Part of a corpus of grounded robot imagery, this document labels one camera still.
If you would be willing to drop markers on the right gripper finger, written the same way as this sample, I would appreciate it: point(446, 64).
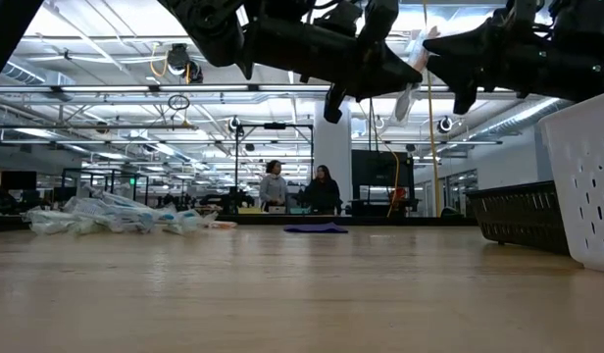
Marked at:
point(464, 41)
point(461, 71)

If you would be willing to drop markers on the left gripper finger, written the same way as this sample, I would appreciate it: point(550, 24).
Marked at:
point(390, 66)
point(380, 88)

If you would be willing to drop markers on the orange toothbrush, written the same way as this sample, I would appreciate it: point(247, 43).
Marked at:
point(405, 105)
point(223, 225)

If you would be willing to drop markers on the black monitor screen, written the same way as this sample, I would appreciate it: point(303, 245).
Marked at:
point(380, 169)

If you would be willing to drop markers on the person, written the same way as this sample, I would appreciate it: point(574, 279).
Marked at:
point(273, 191)
point(322, 196)

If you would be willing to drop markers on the white perforated plastic basket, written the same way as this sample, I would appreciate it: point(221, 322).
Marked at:
point(581, 186)

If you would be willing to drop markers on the black perforated plastic basket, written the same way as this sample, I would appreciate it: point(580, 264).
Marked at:
point(518, 216)

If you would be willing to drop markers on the dark blue cloth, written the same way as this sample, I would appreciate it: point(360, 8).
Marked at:
point(316, 228)

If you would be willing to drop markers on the background robot station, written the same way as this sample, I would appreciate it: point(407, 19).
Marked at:
point(231, 200)

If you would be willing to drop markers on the black metal rig frame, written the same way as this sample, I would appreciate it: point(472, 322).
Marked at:
point(275, 126)

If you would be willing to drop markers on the black table frame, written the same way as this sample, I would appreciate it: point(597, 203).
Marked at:
point(405, 220)

